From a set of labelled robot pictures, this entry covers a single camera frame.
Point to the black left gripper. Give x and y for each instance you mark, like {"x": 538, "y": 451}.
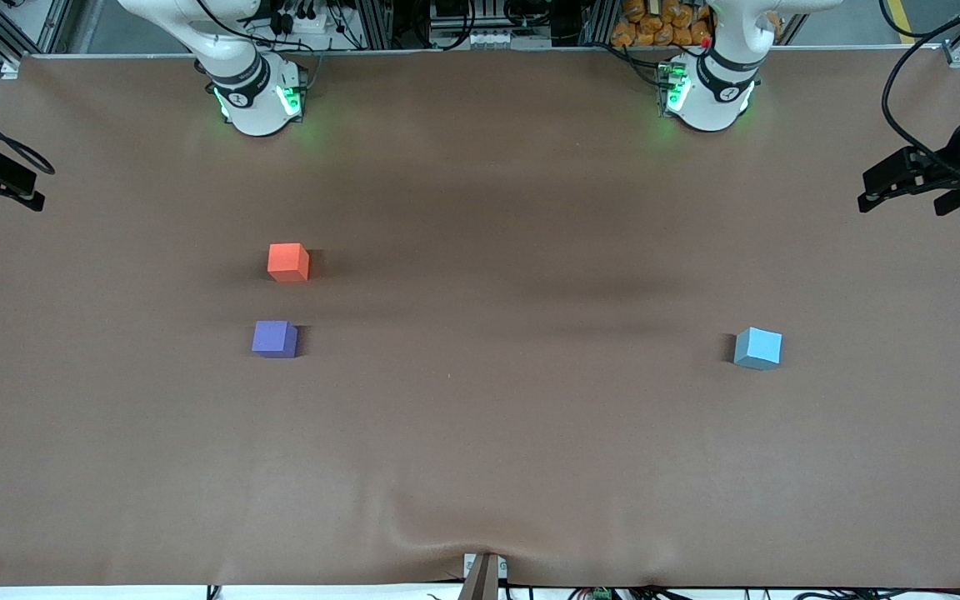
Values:
{"x": 949, "y": 172}

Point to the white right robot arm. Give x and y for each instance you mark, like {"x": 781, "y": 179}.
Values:
{"x": 257, "y": 98}

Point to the brown table cover sheet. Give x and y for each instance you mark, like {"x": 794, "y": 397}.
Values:
{"x": 480, "y": 433}

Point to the white table bracket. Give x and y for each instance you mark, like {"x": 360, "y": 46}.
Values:
{"x": 472, "y": 567}

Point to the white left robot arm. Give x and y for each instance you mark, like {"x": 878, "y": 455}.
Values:
{"x": 712, "y": 93}

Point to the light blue foam block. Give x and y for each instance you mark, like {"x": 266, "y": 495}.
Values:
{"x": 757, "y": 348}

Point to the white terminal block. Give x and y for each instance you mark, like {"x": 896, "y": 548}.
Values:
{"x": 509, "y": 38}

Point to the purple foam block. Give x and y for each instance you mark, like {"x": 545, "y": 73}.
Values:
{"x": 273, "y": 339}

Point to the bag of orange items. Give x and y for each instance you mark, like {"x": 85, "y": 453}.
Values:
{"x": 655, "y": 23}

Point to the green terminal connector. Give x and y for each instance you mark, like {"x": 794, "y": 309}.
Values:
{"x": 601, "y": 594}

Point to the white power strip with plugs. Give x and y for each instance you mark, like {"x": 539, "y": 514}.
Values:
{"x": 301, "y": 18}

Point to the orange foam block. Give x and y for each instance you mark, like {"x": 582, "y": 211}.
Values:
{"x": 287, "y": 262}

